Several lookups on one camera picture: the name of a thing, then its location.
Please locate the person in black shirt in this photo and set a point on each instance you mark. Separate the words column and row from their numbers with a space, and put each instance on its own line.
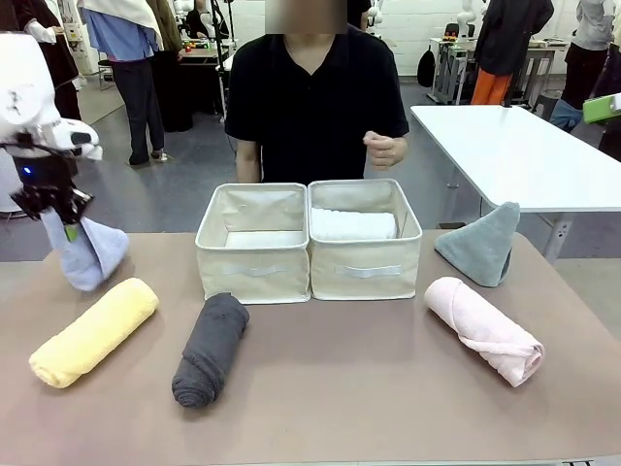
column 315, row 107

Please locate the lavender blue cone towel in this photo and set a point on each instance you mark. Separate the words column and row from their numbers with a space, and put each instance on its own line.
column 92, row 257

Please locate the pink towel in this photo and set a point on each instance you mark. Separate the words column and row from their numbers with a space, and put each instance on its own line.
column 485, row 330

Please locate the beige fabric storage box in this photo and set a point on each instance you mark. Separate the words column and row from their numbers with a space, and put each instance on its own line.
column 364, row 286
column 252, row 284

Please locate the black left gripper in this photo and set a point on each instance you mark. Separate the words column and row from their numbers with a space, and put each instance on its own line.
column 43, row 170

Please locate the table with colourful items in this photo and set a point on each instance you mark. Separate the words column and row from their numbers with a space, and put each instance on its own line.
column 199, row 63

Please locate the dark grey towel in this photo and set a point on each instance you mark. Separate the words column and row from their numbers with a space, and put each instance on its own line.
column 208, row 349

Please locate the person in dark vest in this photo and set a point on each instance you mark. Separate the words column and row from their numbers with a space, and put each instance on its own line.
column 58, row 53

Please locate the person in orange trousers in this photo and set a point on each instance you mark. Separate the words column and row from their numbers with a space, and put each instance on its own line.
column 504, row 43

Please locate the yellow towel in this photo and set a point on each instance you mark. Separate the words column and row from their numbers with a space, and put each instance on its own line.
column 92, row 335

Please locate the blue cloth bundle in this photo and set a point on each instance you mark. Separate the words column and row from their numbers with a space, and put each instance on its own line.
column 565, row 115

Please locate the grey metal rack table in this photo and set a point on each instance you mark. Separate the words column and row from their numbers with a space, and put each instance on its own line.
column 451, row 73

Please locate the black bag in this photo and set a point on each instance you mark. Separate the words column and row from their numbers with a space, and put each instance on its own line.
column 427, row 68

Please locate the white air purifier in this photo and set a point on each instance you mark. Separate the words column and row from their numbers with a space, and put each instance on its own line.
column 7, row 194

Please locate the person's left hand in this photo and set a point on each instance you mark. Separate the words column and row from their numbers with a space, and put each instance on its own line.
column 385, row 150

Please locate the person in blue shirt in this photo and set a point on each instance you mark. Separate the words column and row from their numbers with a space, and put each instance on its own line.
column 126, row 73

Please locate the white table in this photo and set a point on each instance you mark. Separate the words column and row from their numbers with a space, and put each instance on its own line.
column 524, row 155

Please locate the person in brown coat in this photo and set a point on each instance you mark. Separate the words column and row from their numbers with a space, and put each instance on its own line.
column 172, row 73

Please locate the white rolled towel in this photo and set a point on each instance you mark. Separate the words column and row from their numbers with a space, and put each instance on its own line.
column 349, row 225

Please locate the person's right forearm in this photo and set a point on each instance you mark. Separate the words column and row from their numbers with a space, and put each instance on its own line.
column 247, row 162

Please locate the person in grey top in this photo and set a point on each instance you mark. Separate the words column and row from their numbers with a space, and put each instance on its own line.
column 592, row 48

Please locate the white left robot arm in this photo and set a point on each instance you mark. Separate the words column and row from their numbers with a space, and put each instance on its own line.
column 19, row 73

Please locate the grey green cone towel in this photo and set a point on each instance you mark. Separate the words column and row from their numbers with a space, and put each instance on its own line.
column 480, row 247

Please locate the green box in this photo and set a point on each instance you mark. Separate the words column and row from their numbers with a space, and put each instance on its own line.
column 599, row 109

